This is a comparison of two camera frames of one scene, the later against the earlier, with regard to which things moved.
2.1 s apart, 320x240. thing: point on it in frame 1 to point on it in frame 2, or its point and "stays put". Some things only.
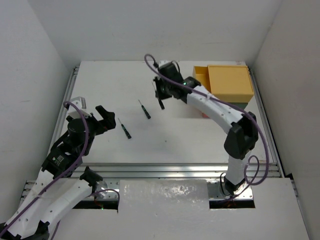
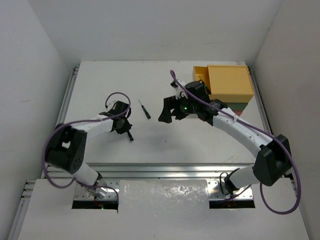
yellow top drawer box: x=226 y=83 stays put
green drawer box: x=242 y=105 stays put
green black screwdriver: x=145 y=110 stays put
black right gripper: x=161 y=95 to x=166 y=115
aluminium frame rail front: x=165 y=171 stays put
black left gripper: x=99 y=122 to x=124 y=127
